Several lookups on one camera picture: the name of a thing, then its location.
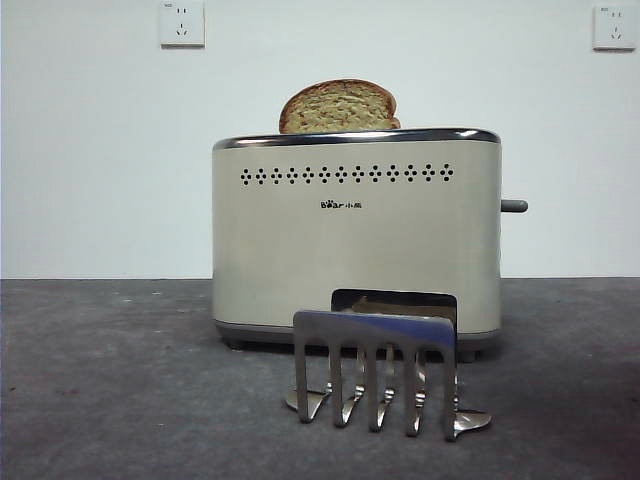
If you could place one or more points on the shiny steel toast rack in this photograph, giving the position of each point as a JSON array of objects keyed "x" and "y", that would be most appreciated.
[{"x": 372, "y": 330}]

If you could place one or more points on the grey toaster lever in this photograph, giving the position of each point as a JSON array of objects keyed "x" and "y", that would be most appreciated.
[{"x": 515, "y": 206}]

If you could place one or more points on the white wall socket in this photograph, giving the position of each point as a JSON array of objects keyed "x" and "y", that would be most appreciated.
[
  {"x": 614, "y": 28},
  {"x": 182, "y": 25}
]

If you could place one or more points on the cream and steel toaster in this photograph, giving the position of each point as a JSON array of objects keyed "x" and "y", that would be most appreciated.
[{"x": 260, "y": 250}]

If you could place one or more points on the brown-crusted bread slice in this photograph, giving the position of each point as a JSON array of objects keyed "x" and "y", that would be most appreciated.
[{"x": 339, "y": 110}]

